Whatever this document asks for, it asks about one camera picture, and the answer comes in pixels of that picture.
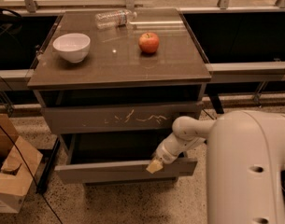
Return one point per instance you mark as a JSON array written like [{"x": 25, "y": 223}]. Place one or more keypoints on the red apple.
[{"x": 148, "y": 43}]

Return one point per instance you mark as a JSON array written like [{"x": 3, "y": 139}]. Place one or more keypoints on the clear plastic water bottle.
[{"x": 114, "y": 18}]

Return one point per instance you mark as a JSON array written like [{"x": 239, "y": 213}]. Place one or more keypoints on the grey top drawer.
[{"x": 117, "y": 118}]

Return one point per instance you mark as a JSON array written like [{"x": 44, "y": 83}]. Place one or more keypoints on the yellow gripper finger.
[{"x": 154, "y": 166}]

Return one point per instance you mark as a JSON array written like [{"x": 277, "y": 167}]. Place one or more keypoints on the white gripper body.
[{"x": 163, "y": 155}]

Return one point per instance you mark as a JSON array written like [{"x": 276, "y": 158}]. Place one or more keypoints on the black stand leg left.
[{"x": 49, "y": 158}]

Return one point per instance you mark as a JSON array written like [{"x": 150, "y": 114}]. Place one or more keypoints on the white bowl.
[{"x": 72, "y": 47}]

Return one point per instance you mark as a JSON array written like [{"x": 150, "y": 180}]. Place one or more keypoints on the cardboard box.
[{"x": 19, "y": 163}]

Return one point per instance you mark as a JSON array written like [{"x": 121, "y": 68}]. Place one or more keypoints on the grey drawer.
[
  {"x": 117, "y": 157},
  {"x": 117, "y": 118}
]

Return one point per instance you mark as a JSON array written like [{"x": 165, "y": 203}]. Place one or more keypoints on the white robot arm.
[{"x": 245, "y": 159}]

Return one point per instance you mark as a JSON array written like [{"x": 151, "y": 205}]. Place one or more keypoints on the grey drawer cabinet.
[{"x": 116, "y": 71}]

